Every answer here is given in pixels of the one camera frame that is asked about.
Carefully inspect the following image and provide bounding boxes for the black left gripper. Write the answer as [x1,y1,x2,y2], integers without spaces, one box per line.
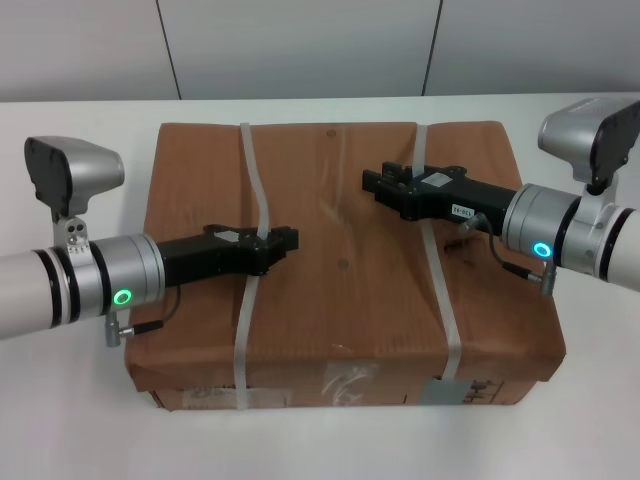
[159,224,302,290]

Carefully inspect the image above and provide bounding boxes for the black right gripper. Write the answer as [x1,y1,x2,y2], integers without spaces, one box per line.
[362,160,519,227]

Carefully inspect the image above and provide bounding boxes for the white plastic packing strap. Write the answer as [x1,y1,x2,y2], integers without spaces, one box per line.
[408,122,466,384]
[232,121,274,410]

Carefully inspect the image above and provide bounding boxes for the brown cardboard box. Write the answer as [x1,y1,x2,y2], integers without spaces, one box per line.
[123,119,568,412]

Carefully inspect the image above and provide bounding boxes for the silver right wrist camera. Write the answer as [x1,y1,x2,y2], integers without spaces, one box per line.
[537,98,640,211]

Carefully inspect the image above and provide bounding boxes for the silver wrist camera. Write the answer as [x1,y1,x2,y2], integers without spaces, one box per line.
[537,98,640,211]
[24,135,125,256]

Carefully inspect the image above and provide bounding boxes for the left gripper cable with plugs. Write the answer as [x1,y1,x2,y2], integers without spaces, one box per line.
[103,287,182,347]

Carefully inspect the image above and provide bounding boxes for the gripper cable with plugs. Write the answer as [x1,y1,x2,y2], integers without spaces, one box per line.
[458,211,559,297]
[103,287,182,347]

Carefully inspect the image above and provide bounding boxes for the right gripper cable with plugs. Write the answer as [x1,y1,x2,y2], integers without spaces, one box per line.
[458,211,559,297]

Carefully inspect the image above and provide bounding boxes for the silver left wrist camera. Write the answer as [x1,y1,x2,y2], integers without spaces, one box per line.
[24,135,125,256]

